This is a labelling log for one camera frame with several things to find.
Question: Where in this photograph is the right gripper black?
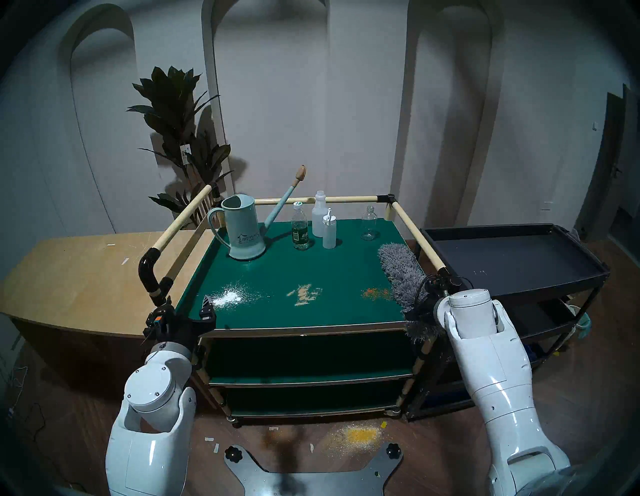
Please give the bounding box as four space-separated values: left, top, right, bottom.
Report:
406 285 443 326

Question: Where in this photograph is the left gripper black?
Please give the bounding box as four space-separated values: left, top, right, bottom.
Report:
144 295 218 358

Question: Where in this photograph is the grey fluffy duster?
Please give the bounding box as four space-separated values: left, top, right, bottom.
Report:
377 242 446 343

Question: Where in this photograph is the green shelf cart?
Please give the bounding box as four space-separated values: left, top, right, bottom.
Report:
138 184 463 427

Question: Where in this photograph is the white powder pile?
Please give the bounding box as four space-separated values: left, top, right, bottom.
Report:
207 284 261 308

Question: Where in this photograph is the blue plastic bin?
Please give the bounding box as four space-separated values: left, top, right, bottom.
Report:
432 387 473 407

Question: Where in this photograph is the small clear empty bottle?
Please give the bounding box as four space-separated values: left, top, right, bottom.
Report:
361 207 380 243

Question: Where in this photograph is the black utility cart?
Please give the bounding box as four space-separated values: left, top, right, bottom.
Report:
405 223 611 421

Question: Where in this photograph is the light blue watering can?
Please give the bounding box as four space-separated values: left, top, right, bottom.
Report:
206 165 307 262

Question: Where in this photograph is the beige powder pile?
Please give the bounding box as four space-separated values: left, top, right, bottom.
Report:
286 284 322 307

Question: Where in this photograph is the white opaque plastic bottle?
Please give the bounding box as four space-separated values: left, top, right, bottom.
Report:
312 191 329 239

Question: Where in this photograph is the green label water bottle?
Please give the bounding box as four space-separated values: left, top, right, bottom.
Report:
291 202 310 252

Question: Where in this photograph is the yellow powder spill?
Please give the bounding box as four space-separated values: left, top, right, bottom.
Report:
332 424 386 453

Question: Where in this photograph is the teal plastic container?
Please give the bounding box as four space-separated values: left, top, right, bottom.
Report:
570 305 592 341

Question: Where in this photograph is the tall dark leafy plant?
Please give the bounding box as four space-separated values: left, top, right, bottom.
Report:
126 66 234 228

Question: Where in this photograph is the dark door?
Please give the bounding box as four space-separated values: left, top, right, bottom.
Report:
575 85 640 243

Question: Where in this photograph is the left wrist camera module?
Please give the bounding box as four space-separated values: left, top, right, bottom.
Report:
149 310 176 336

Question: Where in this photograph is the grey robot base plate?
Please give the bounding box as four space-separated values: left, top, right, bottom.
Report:
223 442 404 496

